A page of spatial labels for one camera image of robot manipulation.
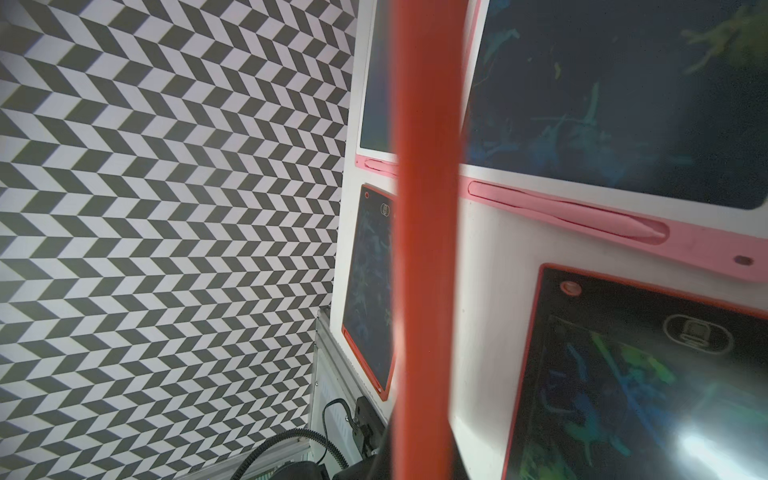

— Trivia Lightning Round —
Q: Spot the pink writing tablet colourful screen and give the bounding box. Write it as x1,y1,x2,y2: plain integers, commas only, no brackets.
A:
355,1,397,178

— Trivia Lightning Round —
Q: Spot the red writing tablet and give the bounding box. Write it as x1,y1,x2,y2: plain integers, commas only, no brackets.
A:
341,184,394,401
391,1,468,479
502,264,767,479

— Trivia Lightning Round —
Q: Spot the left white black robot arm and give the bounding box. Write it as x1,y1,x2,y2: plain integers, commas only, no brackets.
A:
231,396,389,479

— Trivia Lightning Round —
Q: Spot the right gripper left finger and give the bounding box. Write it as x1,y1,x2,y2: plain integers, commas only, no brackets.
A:
332,418,396,480

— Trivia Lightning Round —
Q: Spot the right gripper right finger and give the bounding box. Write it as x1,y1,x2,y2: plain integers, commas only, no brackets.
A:
450,437,469,480

